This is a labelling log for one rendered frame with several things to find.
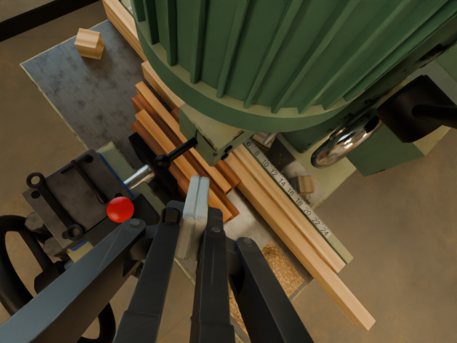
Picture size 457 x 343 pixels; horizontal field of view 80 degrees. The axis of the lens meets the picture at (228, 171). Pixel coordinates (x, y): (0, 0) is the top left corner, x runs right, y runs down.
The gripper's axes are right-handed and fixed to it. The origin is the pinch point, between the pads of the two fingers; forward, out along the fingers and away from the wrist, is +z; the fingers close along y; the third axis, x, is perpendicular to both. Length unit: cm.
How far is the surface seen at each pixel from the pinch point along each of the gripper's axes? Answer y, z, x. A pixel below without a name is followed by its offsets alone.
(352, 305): 26.9, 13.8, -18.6
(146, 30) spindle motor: -4.8, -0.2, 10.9
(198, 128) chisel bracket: -1.2, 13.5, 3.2
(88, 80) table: -21.8, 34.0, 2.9
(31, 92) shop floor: -87, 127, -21
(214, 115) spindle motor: 0.0, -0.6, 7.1
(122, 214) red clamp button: -7.8, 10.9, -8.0
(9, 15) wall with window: -103, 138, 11
